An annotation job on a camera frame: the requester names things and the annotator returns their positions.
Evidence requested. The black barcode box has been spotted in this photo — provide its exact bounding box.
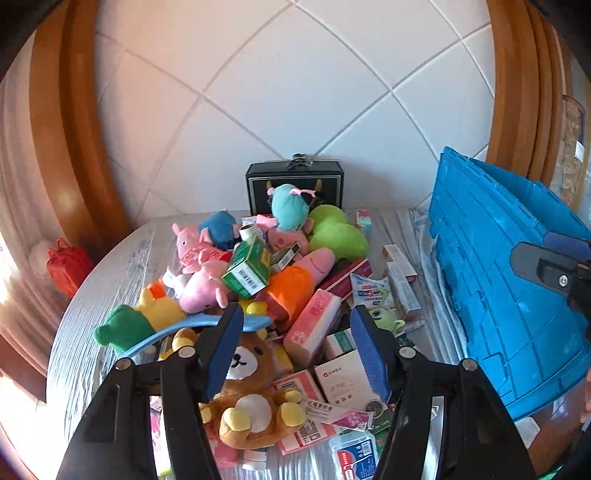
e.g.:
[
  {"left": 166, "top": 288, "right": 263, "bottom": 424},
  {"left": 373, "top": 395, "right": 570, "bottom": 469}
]
[{"left": 269, "top": 243, "right": 302, "bottom": 273}]

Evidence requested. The dark red long box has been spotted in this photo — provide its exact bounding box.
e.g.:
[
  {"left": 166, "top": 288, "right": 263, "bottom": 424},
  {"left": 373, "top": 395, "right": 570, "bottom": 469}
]
[{"left": 321, "top": 257, "right": 374, "bottom": 298}]

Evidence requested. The person's right forearm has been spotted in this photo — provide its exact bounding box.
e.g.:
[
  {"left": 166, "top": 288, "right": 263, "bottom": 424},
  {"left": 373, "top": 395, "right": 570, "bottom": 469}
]
[{"left": 579, "top": 368, "right": 591, "bottom": 432}]

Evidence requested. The white pink toothpaste box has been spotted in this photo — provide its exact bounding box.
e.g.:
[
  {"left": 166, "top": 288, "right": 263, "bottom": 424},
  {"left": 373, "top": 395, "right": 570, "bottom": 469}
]
[{"left": 299, "top": 396, "right": 376, "bottom": 432}]

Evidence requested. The yellow duck plush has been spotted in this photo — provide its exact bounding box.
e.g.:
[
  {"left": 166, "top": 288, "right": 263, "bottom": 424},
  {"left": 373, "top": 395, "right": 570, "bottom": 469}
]
[{"left": 137, "top": 282, "right": 188, "bottom": 330}]

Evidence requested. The lime green plush toy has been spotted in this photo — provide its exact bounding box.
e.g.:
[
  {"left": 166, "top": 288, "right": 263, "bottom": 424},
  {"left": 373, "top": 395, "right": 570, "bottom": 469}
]
[{"left": 308, "top": 204, "right": 370, "bottom": 259}]

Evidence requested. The wooden door frame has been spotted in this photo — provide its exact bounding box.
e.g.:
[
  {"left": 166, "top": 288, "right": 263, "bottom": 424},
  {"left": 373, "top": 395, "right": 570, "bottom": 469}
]
[
  {"left": 485, "top": 0, "right": 573, "bottom": 185},
  {"left": 28, "top": 0, "right": 132, "bottom": 259}
]

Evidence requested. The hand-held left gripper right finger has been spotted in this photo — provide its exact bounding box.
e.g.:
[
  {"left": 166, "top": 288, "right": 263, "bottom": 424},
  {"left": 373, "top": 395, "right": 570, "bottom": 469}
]
[{"left": 349, "top": 305, "right": 539, "bottom": 480}]

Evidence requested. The orange pink plush toy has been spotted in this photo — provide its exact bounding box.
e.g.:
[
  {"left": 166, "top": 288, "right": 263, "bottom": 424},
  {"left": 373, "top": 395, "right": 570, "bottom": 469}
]
[{"left": 252, "top": 248, "right": 336, "bottom": 326}]

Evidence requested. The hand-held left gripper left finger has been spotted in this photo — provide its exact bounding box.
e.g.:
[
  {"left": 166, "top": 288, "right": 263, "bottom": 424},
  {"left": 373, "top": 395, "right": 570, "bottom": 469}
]
[{"left": 55, "top": 305, "right": 245, "bottom": 480}]

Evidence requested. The white pill bottle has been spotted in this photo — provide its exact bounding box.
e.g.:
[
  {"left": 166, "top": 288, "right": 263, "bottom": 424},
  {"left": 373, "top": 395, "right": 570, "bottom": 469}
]
[{"left": 241, "top": 449, "right": 269, "bottom": 472}]

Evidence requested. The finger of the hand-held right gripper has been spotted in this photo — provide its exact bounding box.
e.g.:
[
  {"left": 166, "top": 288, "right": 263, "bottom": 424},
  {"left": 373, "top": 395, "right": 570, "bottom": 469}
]
[
  {"left": 510, "top": 241, "right": 583, "bottom": 291},
  {"left": 544, "top": 231, "right": 591, "bottom": 263}
]

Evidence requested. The white teal medicine box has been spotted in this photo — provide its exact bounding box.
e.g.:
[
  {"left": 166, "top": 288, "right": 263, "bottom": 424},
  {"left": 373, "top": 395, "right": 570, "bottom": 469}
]
[{"left": 324, "top": 329, "right": 360, "bottom": 360}]

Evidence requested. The teal plush doll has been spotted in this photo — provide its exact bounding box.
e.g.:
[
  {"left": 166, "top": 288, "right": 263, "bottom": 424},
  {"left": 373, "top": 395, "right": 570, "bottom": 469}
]
[{"left": 268, "top": 184, "right": 317, "bottom": 232}]

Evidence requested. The pink white medicine box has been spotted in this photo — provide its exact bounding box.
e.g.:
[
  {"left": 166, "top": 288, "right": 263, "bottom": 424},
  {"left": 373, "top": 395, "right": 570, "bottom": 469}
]
[{"left": 273, "top": 370, "right": 326, "bottom": 403}]

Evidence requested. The teal pink small box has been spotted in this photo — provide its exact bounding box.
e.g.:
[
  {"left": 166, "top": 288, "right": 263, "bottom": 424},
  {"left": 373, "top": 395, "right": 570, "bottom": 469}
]
[{"left": 355, "top": 209, "right": 376, "bottom": 241}]

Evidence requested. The white box green circle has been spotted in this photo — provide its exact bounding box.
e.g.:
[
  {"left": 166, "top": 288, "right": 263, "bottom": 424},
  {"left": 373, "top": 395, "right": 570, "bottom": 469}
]
[{"left": 314, "top": 349, "right": 389, "bottom": 415}]

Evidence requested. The blue pig plush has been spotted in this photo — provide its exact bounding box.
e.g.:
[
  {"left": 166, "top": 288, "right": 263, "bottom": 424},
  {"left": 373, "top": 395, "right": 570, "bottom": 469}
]
[{"left": 198, "top": 210, "right": 243, "bottom": 251}]

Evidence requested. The blue floss pick box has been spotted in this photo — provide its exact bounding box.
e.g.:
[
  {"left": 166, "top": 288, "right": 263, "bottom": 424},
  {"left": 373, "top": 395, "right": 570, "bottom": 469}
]
[{"left": 329, "top": 431, "right": 380, "bottom": 480}]

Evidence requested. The green one-eyed monster plush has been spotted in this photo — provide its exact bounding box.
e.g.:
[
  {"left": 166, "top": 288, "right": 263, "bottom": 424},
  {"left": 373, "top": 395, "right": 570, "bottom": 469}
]
[{"left": 368, "top": 306, "right": 408, "bottom": 334}]

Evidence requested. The green medicine box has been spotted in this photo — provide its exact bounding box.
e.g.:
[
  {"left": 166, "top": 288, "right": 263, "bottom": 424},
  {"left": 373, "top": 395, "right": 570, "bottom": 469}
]
[{"left": 221, "top": 234, "right": 274, "bottom": 299}]

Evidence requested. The glass door cabinet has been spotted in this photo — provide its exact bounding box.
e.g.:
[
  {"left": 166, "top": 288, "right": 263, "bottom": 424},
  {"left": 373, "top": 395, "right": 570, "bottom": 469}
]
[{"left": 554, "top": 92, "right": 591, "bottom": 213}]

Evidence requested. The blue plastic crate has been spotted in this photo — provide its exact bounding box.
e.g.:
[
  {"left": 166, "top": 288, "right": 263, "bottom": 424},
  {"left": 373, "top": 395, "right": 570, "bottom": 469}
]
[{"left": 428, "top": 146, "right": 591, "bottom": 421}]

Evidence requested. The red handbag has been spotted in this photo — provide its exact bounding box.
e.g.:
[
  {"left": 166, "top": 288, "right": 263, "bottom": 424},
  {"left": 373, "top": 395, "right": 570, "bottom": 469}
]
[{"left": 46, "top": 237, "right": 96, "bottom": 299}]

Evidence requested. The white orange box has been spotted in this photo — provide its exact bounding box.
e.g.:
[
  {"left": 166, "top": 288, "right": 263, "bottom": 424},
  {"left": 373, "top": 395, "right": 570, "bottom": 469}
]
[
  {"left": 382, "top": 244, "right": 419, "bottom": 283},
  {"left": 386, "top": 262, "right": 422, "bottom": 311}
]

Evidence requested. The blue plastic paddle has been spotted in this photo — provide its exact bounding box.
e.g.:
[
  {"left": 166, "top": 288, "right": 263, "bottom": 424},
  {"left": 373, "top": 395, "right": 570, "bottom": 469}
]
[{"left": 115, "top": 313, "right": 274, "bottom": 360}]

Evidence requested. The black gift case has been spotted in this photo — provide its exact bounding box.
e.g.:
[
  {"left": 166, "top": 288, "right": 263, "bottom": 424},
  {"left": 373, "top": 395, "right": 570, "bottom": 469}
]
[{"left": 245, "top": 153, "right": 345, "bottom": 217}]

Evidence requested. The green frog plush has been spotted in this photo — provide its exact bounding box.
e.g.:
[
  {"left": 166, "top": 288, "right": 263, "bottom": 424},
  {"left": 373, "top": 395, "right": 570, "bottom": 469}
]
[{"left": 93, "top": 304, "right": 158, "bottom": 357}]

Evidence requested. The pink pig plush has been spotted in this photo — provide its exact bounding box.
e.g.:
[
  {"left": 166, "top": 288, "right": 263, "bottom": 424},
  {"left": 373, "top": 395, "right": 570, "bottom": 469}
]
[
  {"left": 256, "top": 213, "right": 315, "bottom": 257},
  {"left": 178, "top": 260, "right": 234, "bottom": 315},
  {"left": 172, "top": 222, "right": 234, "bottom": 274}
]

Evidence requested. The dark wooden desktop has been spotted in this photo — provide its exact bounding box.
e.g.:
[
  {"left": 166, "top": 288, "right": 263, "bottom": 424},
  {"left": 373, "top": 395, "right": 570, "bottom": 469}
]
[{"left": 512, "top": 378, "right": 591, "bottom": 476}]

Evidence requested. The large pink white tissue pack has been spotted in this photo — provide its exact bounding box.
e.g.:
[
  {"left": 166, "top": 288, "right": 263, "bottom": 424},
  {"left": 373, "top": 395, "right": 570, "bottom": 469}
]
[{"left": 275, "top": 418, "right": 341, "bottom": 457}]

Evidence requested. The white blue mask packet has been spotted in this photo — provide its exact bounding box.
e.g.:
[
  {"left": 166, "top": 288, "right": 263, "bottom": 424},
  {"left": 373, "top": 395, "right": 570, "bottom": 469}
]
[{"left": 348, "top": 272, "right": 394, "bottom": 309}]

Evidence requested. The brown teddy bear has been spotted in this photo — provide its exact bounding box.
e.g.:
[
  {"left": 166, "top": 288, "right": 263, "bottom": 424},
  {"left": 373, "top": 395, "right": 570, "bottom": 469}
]
[{"left": 159, "top": 329, "right": 308, "bottom": 452}]

